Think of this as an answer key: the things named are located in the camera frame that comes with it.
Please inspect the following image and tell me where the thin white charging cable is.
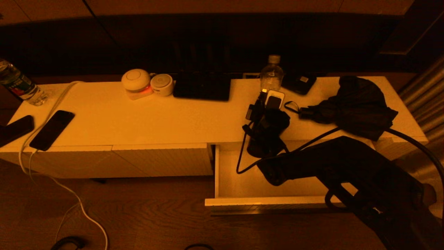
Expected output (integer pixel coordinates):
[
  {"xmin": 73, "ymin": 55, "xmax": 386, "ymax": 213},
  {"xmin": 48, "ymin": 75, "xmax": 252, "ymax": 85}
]
[{"xmin": 29, "ymin": 149, "xmax": 82, "ymax": 243}]

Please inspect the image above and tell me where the white ribbed cabinet door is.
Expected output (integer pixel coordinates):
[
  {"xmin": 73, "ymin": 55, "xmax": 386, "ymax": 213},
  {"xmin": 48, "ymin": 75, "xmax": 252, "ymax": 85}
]
[
  {"xmin": 112, "ymin": 143, "xmax": 214, "ymax": 177},
  {"xmin": 0, "ymin": 145, "xmax": 150, "ymax": 179}
]

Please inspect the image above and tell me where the white cabinet drawer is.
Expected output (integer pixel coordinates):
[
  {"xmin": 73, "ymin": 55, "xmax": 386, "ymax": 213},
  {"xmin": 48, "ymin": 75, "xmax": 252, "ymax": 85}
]
[{"xmin": 205, "ymin": 141, "xmax": 382, "ymax": 214}]

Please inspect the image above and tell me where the red-labelled water bottle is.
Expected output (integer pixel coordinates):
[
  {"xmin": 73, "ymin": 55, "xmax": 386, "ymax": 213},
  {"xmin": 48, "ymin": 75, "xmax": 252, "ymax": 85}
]
[{"xmin": 0, "ymin": 58, "xmax": 49, "ymax": 106}]

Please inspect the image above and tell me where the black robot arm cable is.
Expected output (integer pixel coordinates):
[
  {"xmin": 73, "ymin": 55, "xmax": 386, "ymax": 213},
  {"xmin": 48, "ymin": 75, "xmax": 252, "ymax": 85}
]
[{"xmin": 236, "ymin": 120, "xmax": 342, "ymax": 175}]

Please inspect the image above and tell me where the black smartphone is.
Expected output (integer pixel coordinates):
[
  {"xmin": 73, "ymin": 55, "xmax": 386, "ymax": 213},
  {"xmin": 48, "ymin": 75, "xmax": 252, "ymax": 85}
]
[
  {"xmin": 0, "ymin": 115, "xmax": 35, "ymax": 148},
  {"xmin": 29, "ymin": 110, "xmax": 75, "ymax": 151}
]

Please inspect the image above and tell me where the black coiled cable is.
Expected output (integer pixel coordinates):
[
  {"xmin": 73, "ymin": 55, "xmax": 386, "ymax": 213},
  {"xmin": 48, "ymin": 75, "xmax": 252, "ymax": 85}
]
[{"xmin": 50, "ymin": 236, "xmax": 85, "ymax": 250}]

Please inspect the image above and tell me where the clear grey-capped water bottle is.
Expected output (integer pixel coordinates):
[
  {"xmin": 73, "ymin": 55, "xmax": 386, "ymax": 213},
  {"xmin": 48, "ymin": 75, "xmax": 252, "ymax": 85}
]
[{"xmin": 260, "ymin": 55, "xmax": 284, "ymax": 93}]

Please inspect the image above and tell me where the small black labelled device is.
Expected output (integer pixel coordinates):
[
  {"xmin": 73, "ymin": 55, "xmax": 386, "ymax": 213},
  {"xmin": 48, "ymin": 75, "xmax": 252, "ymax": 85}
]
[{"xmin": 282, "ymin": 72, "xmax": 317, "ymax": 95}]

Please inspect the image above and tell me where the white long low cabinet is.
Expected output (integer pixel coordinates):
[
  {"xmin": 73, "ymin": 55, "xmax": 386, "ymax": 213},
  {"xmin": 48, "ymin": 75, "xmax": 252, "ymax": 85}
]
[{"xmin": 0, "ymin": 76, "xmax": 429, "ymax": 179}]

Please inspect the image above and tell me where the black flat tablet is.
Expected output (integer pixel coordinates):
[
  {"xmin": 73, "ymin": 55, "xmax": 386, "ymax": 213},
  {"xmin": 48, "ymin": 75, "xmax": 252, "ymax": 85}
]
[{"xmin": 173, "ymin": 68, "xmax": 232, "ymax": 102}]

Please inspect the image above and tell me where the thick white power cable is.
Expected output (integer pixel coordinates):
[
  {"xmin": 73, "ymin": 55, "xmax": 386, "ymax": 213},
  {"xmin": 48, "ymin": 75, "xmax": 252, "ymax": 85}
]
[{"xmin": 18, "ymin": 81, "xmax": 109, "ymax": 250}]

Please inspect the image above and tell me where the small white round speaker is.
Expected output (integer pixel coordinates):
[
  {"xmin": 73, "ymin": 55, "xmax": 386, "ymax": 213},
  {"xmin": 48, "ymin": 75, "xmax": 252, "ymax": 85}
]
[{"xmin": 150, "ymin": 73, "xmax": 174, "ymax": 97}]

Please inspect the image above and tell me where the black umbrella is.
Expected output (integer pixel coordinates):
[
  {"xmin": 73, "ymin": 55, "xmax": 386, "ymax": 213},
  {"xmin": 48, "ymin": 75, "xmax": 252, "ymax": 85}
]
[{"xmin": 284, "ymin": 76, "xmax": 399, "ymax": 141}]

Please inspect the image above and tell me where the large white round device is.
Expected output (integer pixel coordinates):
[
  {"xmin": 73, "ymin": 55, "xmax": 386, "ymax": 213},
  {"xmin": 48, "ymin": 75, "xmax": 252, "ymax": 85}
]
[{"xmin": 121, "ymin": 68, "xmax": 154, "ymax": 100}]

